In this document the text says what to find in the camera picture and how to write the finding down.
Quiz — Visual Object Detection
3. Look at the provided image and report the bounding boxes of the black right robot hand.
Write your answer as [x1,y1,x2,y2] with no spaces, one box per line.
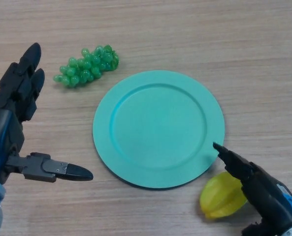
[212,142,292,236]

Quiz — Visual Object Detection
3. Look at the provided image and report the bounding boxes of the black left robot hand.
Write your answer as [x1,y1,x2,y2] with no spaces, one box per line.
[0,43,94,185]

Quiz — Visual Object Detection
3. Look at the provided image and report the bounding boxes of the yellow starfruit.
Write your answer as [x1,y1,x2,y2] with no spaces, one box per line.
[199,171,248,220]

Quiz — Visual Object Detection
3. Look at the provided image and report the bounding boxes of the teal round plate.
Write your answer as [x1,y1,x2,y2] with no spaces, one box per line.
[93,70,225,190]

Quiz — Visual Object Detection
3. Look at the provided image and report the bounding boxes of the green grape bunch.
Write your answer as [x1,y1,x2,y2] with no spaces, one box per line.
[53,44,120,89]

